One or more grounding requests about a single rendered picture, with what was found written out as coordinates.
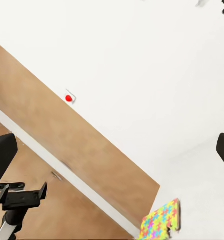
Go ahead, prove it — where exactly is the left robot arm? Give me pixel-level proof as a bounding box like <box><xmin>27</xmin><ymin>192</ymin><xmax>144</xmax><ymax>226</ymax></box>
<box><xmin>0</xmin><ymin>182</ymin><xmax>47</xmax><ymax>240</ymax></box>

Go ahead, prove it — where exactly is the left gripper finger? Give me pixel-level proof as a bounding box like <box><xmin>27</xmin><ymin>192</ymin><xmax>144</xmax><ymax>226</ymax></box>
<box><xmin>21</xmin><ymin>183</ymin><xmax>47</xmax><ymax>200</ymax></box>
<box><xmin>0</xmin><ymin>184</ymin><xmax>22</xmax><ymax>207</ymax></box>

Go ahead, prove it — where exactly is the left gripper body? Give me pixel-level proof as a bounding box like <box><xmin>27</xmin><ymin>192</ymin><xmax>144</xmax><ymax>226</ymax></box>
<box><xmin>2</xmin><ymin>191</ymin><xmax>40</xmax><ymax>221</ymax></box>

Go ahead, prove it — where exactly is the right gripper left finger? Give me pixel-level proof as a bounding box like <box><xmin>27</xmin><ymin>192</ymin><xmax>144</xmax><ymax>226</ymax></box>
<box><xmin>0</xmin><ymin>133</ymin><xmax>17</xmax><ymax>180</ymax></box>

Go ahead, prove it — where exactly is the jigsaw puzzle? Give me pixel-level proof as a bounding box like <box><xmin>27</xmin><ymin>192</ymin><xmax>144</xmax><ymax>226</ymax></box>
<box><xmin>138</xmin><ymin>198</ymin><xmax>179</xmax><ymax>240</ymax></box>

